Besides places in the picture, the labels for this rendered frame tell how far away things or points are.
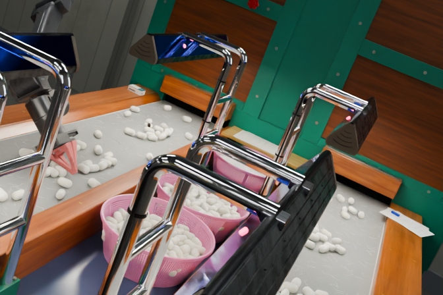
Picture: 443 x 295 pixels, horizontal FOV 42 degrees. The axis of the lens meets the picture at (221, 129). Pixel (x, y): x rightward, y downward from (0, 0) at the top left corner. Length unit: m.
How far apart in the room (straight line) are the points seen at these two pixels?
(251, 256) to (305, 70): 1.68
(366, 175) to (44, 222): 1.29
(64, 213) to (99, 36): 3.42
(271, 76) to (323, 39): 0.24
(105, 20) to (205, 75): 2.33
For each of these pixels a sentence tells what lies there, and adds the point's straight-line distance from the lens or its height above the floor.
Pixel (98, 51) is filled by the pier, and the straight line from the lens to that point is 4.59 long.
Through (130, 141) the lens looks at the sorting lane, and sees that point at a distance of 1.82.
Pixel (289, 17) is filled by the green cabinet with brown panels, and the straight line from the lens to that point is 2.20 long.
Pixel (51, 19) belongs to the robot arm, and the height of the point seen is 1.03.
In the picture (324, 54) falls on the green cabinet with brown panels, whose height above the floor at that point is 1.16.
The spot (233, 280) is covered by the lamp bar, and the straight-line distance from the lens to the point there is 0.51.
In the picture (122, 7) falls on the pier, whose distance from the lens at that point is 4.46.
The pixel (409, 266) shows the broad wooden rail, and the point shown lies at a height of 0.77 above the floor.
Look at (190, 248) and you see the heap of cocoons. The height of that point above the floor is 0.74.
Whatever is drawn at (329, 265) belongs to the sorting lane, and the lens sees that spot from 1.55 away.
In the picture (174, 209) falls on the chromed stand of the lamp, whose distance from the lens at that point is 0.88.
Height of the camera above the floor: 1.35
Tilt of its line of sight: 15 degrees down
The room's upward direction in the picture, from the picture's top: 21 degrees clockwise
